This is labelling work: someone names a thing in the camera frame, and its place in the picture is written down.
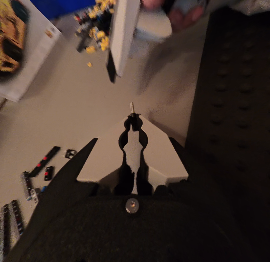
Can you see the dark grey long toy beam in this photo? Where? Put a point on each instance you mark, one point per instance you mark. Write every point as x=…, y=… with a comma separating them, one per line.
x=17, y=217

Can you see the short black brick red pin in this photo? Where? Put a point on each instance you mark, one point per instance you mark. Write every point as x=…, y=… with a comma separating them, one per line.
x=49, y=173

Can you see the light grey long toy beam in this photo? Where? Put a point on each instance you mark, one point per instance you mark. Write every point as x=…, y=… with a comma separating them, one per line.
x=34, y=195

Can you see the grey toy axle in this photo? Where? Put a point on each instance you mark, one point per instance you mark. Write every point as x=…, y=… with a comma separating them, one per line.
x=131, y=106

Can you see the blue plastic bin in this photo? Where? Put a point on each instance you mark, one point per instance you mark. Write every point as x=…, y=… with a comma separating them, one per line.
x=59, y=2

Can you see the pile of toy bricks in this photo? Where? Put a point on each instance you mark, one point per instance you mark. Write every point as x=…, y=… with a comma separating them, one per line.
x=97, y=23

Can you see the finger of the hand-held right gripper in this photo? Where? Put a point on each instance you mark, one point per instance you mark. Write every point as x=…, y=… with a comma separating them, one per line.
x=124, y=23

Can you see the long black beam red pins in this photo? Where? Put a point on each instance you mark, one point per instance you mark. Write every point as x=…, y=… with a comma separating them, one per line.
x=5, y=230

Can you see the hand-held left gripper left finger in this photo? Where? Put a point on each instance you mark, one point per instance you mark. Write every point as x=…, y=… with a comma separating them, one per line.
x=101, y=160

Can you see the grey black axle connector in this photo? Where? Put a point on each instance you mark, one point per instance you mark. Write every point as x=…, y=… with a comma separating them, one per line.
x=70, y=153

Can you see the black perforated armrest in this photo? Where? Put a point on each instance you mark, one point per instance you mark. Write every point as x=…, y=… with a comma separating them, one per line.
x=232, y=118

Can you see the person's right hand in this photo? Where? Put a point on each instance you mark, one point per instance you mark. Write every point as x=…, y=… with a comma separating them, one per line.
x=185, y=19

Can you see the grey desk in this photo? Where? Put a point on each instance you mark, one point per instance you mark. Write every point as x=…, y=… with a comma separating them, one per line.
x=84, y=107

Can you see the white booklet yellow car picture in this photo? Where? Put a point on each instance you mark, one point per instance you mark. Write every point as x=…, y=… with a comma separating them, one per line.
x=31, y=55

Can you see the blue red pin cluster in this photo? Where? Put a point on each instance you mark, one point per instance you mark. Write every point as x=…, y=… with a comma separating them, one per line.
x=43, y=189

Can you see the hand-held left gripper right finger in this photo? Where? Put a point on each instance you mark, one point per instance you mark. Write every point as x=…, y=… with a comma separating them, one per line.
x=164, y=160

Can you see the person's right forearm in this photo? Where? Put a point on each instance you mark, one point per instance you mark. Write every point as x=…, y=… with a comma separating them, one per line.
x=242, y=0

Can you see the black beam two red pins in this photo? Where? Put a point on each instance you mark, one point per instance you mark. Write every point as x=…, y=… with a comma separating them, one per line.
x=45, y=161

